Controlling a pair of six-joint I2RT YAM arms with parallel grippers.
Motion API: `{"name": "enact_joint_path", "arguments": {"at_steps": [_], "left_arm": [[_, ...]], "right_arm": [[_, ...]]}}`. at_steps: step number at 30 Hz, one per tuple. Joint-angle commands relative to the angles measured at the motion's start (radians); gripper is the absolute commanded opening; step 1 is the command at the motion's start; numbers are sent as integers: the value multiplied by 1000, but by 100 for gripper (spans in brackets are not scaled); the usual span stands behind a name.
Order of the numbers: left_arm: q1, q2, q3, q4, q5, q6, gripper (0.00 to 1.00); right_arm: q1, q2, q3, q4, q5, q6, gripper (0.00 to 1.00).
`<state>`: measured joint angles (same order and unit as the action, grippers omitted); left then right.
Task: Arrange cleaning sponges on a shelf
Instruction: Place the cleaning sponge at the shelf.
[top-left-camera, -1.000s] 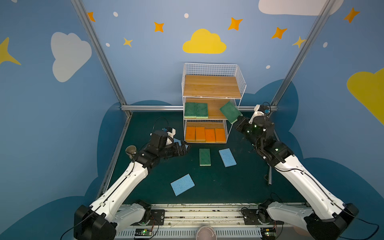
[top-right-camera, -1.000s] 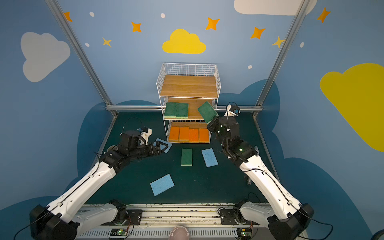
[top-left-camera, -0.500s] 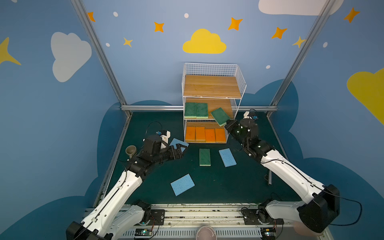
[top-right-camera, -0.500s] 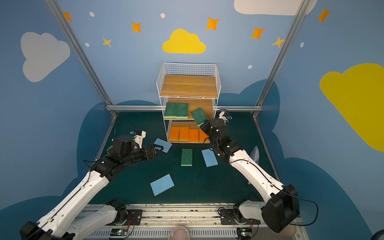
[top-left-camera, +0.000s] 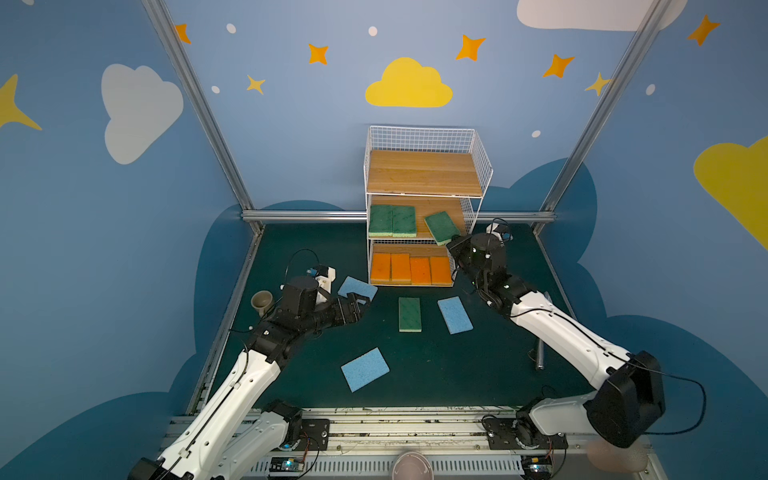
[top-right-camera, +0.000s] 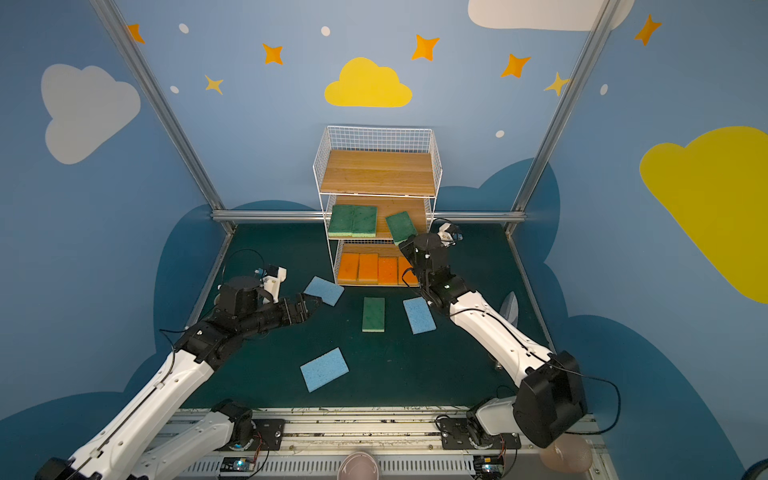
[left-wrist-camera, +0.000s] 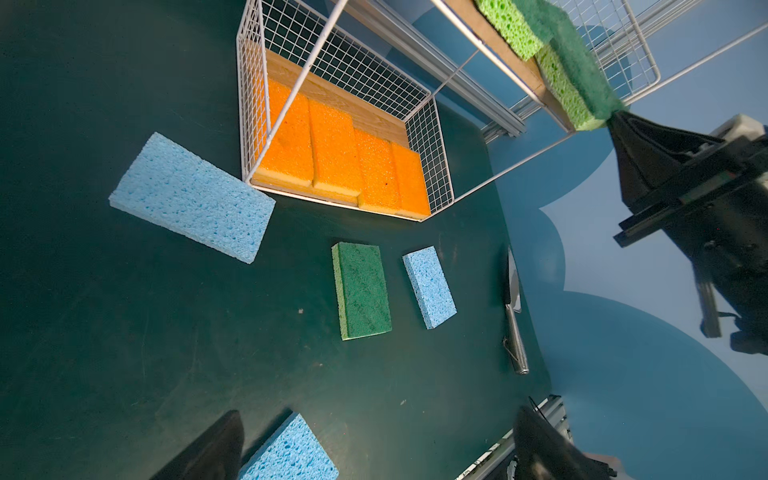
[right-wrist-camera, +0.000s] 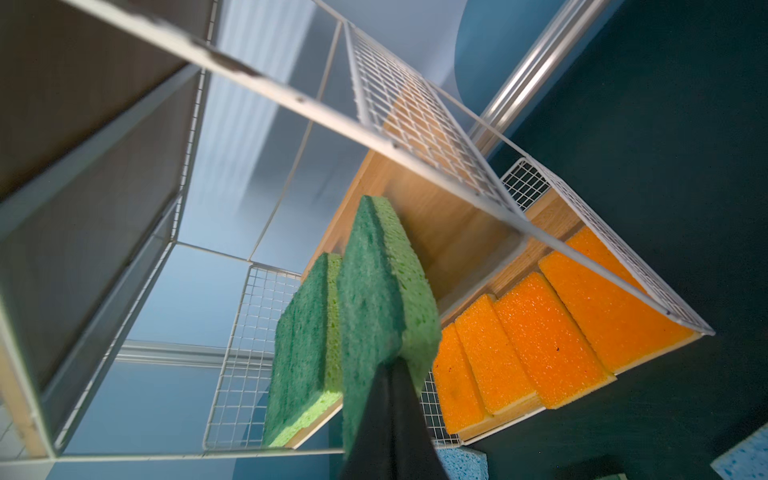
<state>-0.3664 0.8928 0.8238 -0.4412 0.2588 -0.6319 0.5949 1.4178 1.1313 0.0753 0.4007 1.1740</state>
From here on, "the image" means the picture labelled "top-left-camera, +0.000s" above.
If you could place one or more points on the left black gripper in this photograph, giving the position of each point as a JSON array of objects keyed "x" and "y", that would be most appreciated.
[{"x": 347, "y": 308}]

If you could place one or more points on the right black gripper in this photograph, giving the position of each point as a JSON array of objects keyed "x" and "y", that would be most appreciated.
[{"x": 460, "y": 252}]

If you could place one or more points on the blue sponge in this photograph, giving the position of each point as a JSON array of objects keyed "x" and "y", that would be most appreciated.
[
  {"x": 365, "y": 369},
  {"x": 358, "y": 287},
  {"x": 455, "y": 316}
]

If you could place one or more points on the orange sponge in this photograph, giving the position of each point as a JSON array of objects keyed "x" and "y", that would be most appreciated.
[
  {"x": 401, "y": 269},
  {"x": 381, "y": 268},
  {"x": 420, "y": 271},
  {"x": 441, "y": 271}
]

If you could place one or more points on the green sponge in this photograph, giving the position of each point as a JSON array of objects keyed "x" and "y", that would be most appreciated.
[
  {"x": 404, "y": 221},
  {"x": 409, "y": 315},
  {"x": 442, "y": 228},
  {"x": 380, "y": 222}
]

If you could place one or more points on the blue sponge front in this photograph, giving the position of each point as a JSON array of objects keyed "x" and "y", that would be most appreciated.
[{"x": 365, "y": 369}]

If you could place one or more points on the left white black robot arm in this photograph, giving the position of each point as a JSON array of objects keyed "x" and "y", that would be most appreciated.
[{"x": 211, "y": 447}]

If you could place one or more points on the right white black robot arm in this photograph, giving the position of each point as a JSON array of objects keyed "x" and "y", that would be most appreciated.
[{"x": 627, "y": 396}]

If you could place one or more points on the beige ceramic mug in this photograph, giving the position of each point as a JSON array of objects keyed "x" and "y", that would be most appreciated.
[{"x": 261, "y": 302}]

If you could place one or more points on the silver metal scoop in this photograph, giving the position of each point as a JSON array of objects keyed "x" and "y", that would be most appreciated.
[{"x": 540, "y": 354}]

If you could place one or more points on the left green circuit board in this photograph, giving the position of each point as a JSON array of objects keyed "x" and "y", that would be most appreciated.
[{"x": 291, "y": 466}]

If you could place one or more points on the green circuit board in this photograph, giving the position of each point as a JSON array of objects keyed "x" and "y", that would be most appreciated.
[
  {"x": 291, "y": 466},
  {"x": 536, "y": 468}
]

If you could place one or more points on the pink bowl front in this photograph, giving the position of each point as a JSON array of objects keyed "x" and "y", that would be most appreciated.
[{"x": 412, "y": 466}]

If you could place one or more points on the right green circuit board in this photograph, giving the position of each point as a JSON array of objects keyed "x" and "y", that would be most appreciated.
[{"x": 536, "y": 468}]

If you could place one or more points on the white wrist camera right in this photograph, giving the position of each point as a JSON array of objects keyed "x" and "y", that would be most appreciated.
[{"x": 501, "y": 230}]

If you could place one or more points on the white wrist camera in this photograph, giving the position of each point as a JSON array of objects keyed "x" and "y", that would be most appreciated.
[
  {"x": 325, "y": 276},
  {"x": 501, "y": 230}
]

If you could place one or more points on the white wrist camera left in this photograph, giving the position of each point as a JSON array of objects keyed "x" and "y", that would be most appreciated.
[{"x": 325, "y": 276}]

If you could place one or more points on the white wire wooden shelf rack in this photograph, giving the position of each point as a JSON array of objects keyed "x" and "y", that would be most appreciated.
[{"x": 433, "y": 169}]

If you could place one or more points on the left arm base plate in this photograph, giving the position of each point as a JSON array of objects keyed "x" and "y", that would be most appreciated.
[{"x": 312, "y": 434}]

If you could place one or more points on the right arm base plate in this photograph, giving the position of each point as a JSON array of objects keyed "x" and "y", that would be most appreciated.
[{"x": 507, "y": 433}]

